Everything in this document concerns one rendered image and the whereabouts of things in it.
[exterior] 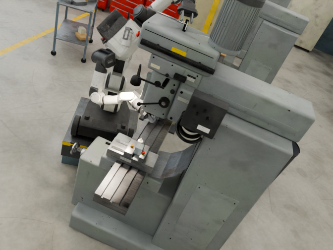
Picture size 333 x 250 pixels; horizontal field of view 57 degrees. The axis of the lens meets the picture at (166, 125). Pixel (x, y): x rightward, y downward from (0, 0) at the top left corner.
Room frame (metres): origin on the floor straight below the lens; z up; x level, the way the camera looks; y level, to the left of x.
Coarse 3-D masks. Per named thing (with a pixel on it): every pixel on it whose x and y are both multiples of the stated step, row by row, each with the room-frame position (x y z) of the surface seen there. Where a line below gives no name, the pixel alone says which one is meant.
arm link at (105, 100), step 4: (100, 92) 1.88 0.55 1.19; (104, 96) 1.86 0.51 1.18; (108, 96) 1.86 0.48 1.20; (112, 96) 1.87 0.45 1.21; (116, 96) 1.87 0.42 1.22; (104, 100) 1.83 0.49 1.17; (108, 100) 1.84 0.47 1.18; (112, 100) 1.84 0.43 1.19; (116, 100) 1.84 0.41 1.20; (100, 104) 1.83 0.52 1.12; (104, 104) 1.84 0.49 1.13; (108, 104) 1.84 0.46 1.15; (112, 104) 1.85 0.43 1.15
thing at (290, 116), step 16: (208, 80) 1.65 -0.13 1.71; (224, 80) 1.65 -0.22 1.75; (240, 80) 1.71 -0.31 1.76; (256, 80) 1.80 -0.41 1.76; (224, 96) 1.64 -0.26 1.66; (240, 96) 1.63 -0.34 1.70; (256, 96) 1.63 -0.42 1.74; (272, 96) 1.66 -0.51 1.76; (288, 96) 1.75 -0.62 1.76; (240, 112) 1.63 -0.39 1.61; (256, 112) 1.62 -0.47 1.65; (272, 112) 1.62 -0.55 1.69; (288, 112) 1.61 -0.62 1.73; (304, 112) 1.63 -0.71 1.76; (272, 128) 1.62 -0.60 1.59; (288, 128) 1.61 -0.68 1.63; (304, 128) 1.60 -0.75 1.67
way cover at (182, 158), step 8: (192, 144) 1.91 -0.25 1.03; (160, 152) 1.90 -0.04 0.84; (168, 152) 1.92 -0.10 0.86; (176, 152) 1.91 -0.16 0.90; (184, 152) 1.86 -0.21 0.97; (192, 152) 1.77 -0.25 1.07; (160, 160) 1.80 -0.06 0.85; (168, 160) 1.82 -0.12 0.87; (176, 160) 1.79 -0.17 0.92; (184, 160) 1.73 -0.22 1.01; (160, 168) 1.71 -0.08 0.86; (168, 168) 1.71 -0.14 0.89; (176, 168) 1.68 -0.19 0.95; (184, 168) 1.61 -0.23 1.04; (152, 176) 1.61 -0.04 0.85; (160, 176) 1.63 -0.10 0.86; (168, 176) 1.60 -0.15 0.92
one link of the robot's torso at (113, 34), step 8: (112, 16) 2.10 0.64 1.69; (120, 16) 2.12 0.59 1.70; (128, 16) 2.17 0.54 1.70; (104, 24) 2.05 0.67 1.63; (112, 24) 2.07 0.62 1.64; (120, 24) 2.09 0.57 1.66; (128, 24) 2.11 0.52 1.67; (136, 24) 2.15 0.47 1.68; (104, 32) 2.03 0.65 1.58; (112, 32) 2.05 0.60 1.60; (120, 32) 2.07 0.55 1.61; (136, 32) 2.11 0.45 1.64; (104, 40) 2.15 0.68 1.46; (112, 40) 2.02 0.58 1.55; (120, 40) 2.04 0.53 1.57; (136, 40) 2.08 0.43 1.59; (112, 48) 2.01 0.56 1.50; (120, 48) 2.02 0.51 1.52; (128, 48) 2.04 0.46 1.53; (136, 48) 2.09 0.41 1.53; (120, 56) 2.00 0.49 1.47; (128, 56) 2.05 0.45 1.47
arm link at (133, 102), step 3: (135, 90) 1.94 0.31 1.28; (135, 93) 1.91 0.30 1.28; (138, 93) 1.92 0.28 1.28; (135, 96) 1.87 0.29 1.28; (138, 96) 1.89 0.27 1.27; (135, 99) 1.86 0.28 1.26; (138, 99) 1.85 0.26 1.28; (129, 102) 1.85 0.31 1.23; (132, 102) 1.84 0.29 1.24; (135, 102) 1.82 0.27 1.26; (132, 105) 1.82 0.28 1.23
